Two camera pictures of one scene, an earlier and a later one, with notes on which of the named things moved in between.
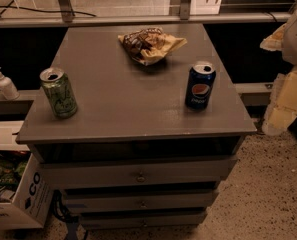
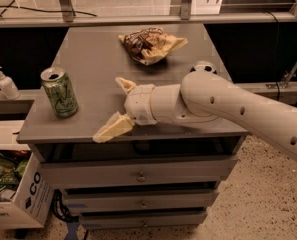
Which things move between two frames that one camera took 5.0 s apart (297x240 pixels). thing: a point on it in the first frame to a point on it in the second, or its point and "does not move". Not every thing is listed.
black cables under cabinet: (59, 209) does not move
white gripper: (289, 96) to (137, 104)
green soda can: (59, 91) does not move
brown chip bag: (149, 44) does not move
